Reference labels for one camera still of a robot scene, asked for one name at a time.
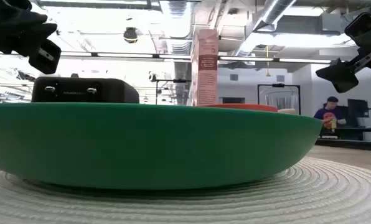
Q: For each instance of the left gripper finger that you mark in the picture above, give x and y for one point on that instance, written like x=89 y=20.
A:
x=47 y=59

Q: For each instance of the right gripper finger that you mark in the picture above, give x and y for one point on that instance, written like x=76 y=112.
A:
x=339 y=76

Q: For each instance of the pink carton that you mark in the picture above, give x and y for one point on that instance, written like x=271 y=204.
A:
x=205 y=81

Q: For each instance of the black monitor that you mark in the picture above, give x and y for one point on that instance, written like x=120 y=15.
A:
x=358 y=108

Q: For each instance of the person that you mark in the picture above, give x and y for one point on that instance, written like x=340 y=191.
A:
x=328 y=115

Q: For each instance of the small yellow bottle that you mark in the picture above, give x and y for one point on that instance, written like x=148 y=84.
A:
x=333 y=124

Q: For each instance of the black workbench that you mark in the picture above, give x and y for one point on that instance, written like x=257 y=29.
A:
x=353 y=132

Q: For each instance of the small beige object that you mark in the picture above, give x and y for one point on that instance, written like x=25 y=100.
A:
x=287 y=111

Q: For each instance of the clear drinking glass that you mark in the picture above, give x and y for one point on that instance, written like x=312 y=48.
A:
x=282 y=101

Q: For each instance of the ceiling light strip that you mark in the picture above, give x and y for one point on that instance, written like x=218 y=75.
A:
x=275 y=59
x=126 y=55

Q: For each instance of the black toaster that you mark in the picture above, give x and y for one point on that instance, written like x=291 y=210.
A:
x=110 y=91

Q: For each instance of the red bowl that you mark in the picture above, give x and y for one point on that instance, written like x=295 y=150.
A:
x=244 y=107

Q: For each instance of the woven beige round placemat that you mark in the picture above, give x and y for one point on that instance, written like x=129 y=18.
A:
x=313 y=199

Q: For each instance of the green plate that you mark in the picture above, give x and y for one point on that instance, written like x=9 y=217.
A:
x=148 y=146

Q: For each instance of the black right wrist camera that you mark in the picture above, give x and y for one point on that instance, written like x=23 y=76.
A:
x=364 y=26

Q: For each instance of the black rectangular frame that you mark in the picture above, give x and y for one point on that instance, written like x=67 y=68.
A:
x=279 y=85

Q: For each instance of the black table edge rail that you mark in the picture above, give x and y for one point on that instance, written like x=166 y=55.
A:
x=350 y=145

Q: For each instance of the black ceiling dome camera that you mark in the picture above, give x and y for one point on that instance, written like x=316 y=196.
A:
x=130 y=35

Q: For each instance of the smooth silver ventilation duct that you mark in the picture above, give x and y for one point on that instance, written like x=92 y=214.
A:
x=266 y=18

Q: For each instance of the corrugated silver duct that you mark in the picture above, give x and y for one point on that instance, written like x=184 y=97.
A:
x=179 y=46

